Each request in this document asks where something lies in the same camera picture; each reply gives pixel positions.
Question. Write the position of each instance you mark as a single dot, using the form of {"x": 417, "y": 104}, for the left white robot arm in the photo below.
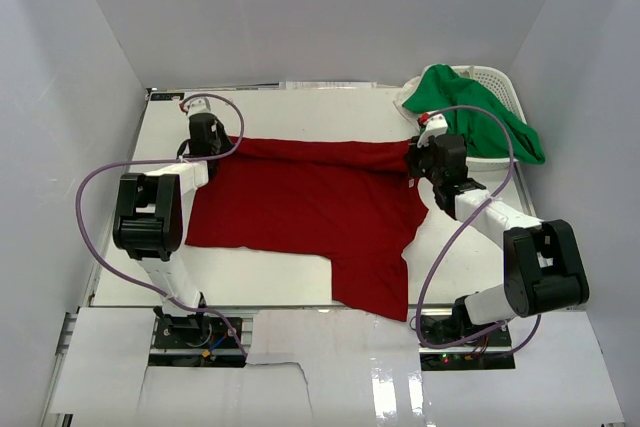
{"x": 151, "y": 222}

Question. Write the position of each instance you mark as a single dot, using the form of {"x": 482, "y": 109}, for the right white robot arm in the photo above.
{"x": 542, "y": 266}

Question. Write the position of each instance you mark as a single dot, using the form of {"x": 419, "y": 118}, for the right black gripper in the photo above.
{"x": 417, "y": 163}

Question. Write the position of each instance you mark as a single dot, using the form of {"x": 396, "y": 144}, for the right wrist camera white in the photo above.
{"x": 431, "y": 125}

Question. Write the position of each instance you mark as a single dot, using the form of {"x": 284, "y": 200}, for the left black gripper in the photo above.
{"x": 211, "y": 148}

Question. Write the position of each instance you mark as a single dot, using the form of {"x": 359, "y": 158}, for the black label sticker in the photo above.
{"x": 166, "y": 96}

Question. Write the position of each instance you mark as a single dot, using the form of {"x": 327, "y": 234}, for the red t shirt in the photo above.
{"x": 349, "y": 202}

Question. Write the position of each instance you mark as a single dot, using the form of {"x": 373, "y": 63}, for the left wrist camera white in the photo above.
{"x": 198, "y": 105}

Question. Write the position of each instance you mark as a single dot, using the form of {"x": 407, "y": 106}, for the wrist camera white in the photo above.
{"x": 431, "y": 125}
{"x": 198, "y": 105}

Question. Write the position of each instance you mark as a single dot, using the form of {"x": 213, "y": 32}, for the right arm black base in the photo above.
{"x": 486, "y": 353}

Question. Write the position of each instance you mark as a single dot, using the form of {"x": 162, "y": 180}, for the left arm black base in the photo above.
{"x": 196, "y": 340}

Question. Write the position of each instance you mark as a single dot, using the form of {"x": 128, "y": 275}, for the green t shirt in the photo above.
{"x": 472, "y": 111}

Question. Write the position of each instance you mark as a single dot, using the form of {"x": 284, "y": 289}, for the white t shirt in basket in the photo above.
{"x": 405, "y": 93}

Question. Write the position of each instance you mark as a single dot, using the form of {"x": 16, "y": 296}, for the white plastic laundry basket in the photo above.
{"x": 500, "y": 85}

